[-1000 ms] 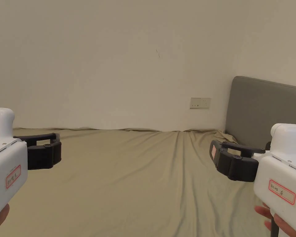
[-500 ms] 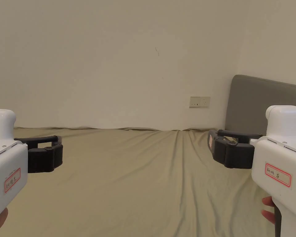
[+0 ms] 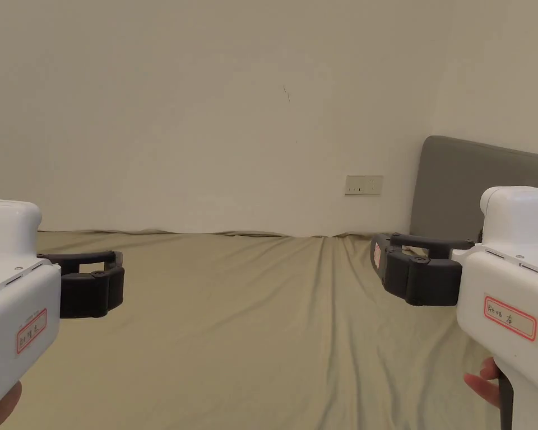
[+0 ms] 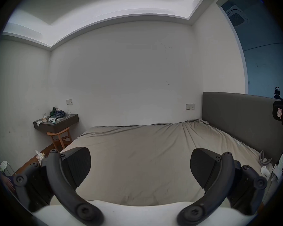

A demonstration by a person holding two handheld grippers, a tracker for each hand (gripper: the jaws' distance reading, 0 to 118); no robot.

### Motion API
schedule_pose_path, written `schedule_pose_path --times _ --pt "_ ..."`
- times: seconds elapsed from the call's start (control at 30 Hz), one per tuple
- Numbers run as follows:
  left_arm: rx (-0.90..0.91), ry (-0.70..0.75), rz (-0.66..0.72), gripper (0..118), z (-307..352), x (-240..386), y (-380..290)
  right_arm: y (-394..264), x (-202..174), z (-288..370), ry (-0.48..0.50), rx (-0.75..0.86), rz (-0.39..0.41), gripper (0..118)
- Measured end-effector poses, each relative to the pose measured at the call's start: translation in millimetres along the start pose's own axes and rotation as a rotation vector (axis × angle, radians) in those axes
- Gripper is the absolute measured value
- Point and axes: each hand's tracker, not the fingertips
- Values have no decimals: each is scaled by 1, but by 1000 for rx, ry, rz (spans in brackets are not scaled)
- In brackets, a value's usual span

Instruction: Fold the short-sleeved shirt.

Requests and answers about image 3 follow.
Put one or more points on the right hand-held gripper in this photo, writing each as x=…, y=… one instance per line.
x=506, y=277

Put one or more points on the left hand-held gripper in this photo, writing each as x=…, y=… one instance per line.
x=13, y=277

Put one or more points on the person's right hand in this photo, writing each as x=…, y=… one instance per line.
x=484, y=383

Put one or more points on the person's left hand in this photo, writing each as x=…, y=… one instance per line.
x=0, y=414

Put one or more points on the grey padded headboard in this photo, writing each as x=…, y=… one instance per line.
x=448, y=192

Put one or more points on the bed with beige sheet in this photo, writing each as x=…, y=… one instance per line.
x=251, y=340

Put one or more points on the beige wall socket plate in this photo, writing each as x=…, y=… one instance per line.
x=364, y=185

